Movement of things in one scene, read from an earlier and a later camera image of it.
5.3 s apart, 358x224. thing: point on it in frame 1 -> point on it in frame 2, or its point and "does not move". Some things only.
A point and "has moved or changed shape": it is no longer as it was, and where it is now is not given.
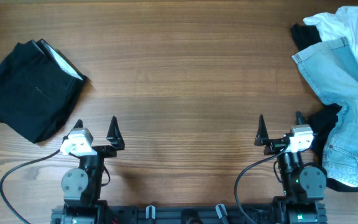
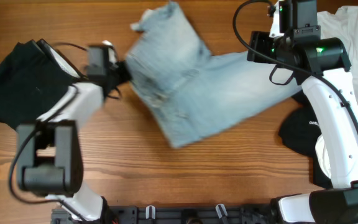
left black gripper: (117, 140) -> (128, 70)
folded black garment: (34, 89) does not move
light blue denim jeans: (350, 154) has moved or changed shape
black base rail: (202, 214) does not move
